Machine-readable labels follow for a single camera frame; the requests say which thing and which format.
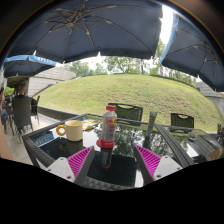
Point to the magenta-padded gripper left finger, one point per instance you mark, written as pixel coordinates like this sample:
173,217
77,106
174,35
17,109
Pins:
80,160

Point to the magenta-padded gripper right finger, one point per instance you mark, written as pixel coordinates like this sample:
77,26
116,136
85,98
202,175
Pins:
149,160

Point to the red-capped grey drink bottle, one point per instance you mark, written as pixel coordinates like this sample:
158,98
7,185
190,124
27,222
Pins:
109,125

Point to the grey cylindrical tube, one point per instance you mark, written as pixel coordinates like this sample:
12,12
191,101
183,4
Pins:
151,123

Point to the small glass ashtray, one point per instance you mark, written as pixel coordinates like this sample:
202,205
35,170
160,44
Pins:
192,136

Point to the black wicker chair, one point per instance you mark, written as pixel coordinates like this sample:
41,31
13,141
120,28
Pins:
182,120
128,111

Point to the brown paper bag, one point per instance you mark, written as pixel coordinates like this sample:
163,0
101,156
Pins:
215,153

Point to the dark patio chair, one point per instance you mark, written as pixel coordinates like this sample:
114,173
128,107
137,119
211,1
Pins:
220,133
36,106
22,113

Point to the grey-roofed building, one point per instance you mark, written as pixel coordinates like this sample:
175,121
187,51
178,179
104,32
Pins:
211,98
50,81

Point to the navy umbrella with light-blue edge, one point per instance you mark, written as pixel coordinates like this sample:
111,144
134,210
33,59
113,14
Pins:
23,66

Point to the large navy patio umbrella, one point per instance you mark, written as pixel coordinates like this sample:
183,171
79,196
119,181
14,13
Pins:
196,53
93,30

